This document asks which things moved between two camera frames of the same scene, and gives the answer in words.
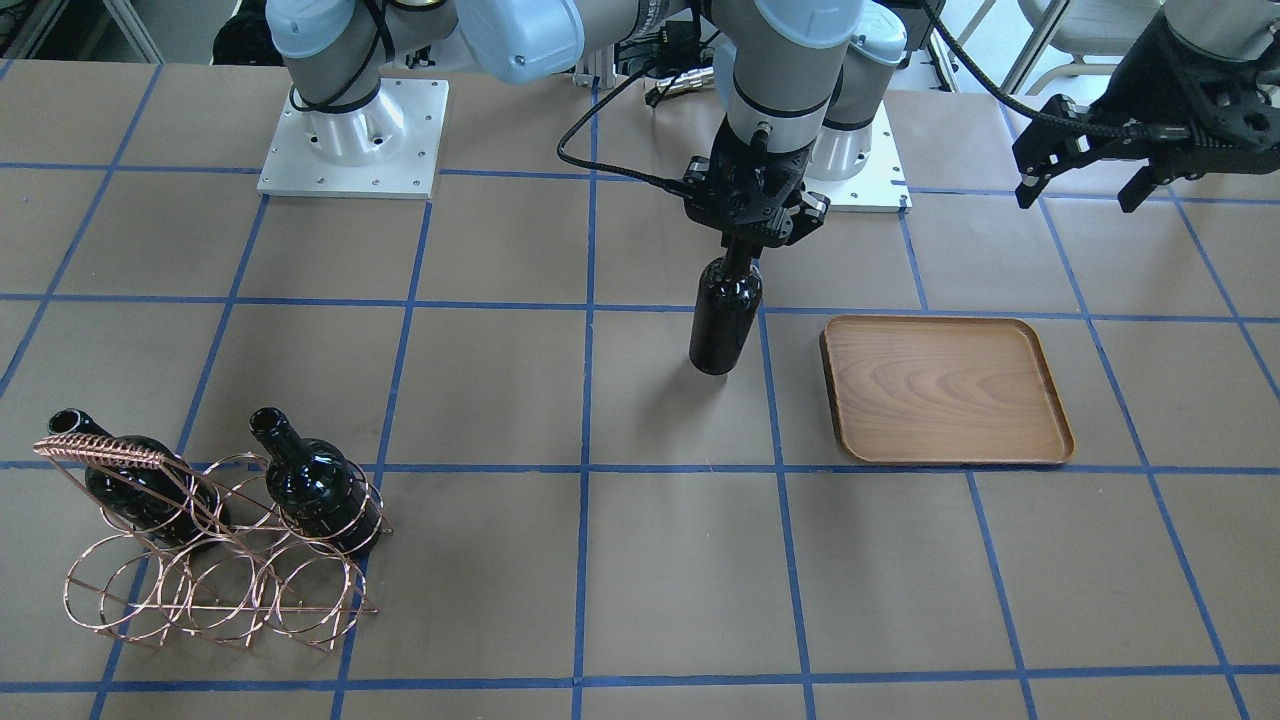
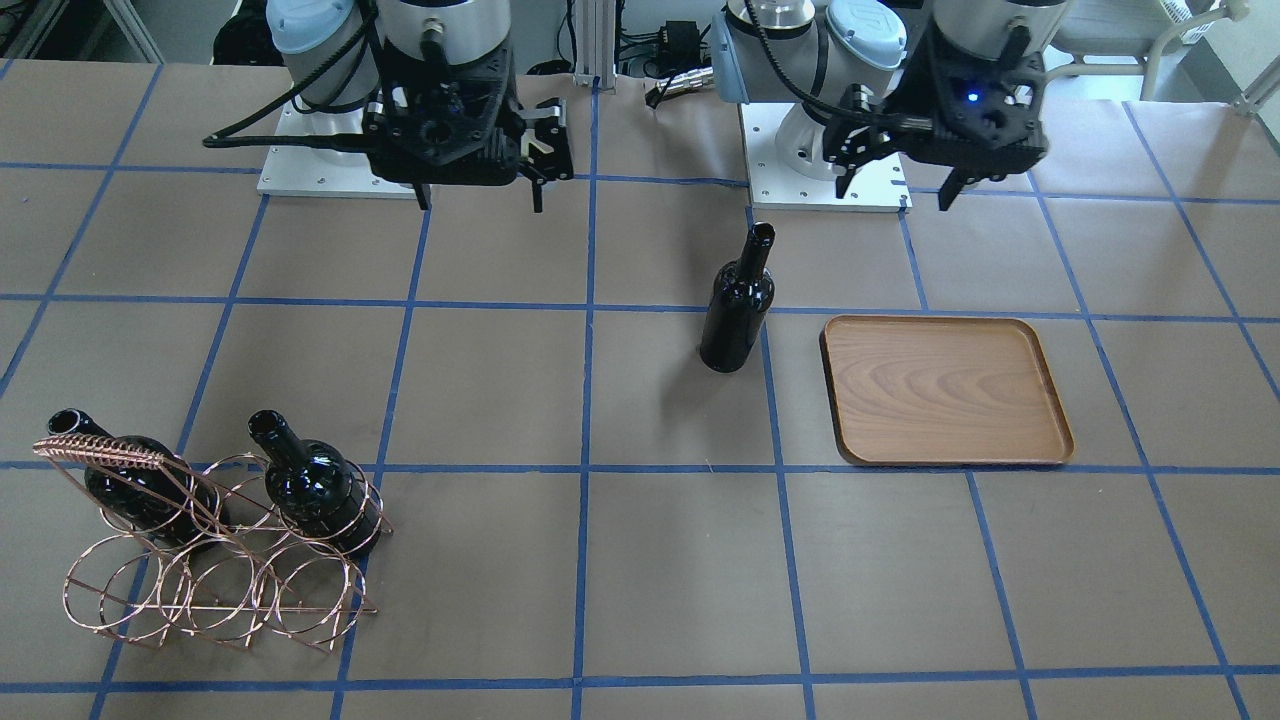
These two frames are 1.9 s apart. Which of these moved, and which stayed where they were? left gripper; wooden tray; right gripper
Moved: left gripper; right gripper
Stayed: wooden tray
